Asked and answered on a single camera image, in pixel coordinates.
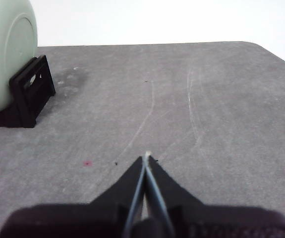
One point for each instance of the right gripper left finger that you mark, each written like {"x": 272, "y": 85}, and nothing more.
{"x": 82, "y": 220}

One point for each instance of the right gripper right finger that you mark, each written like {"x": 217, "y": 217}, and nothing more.
{"x": 219, "y": 223}

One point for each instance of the black plate rack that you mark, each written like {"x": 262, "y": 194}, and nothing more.
{"x": 33, "y": 99}

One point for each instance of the green plate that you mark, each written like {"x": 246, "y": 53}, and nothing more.
{"x": 6, "y": 62}

